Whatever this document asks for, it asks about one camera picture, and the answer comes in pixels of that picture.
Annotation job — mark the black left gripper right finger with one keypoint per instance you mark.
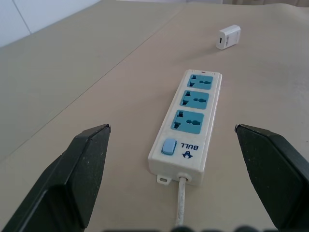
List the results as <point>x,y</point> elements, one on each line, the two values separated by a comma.
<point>277,174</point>

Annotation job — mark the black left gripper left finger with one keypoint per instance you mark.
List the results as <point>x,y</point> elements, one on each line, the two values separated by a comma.
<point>62,183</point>

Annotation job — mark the white power strip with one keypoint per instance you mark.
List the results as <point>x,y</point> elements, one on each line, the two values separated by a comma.
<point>187,125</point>

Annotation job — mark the white charger adapter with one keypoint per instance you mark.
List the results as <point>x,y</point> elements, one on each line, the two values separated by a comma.
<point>229,37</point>

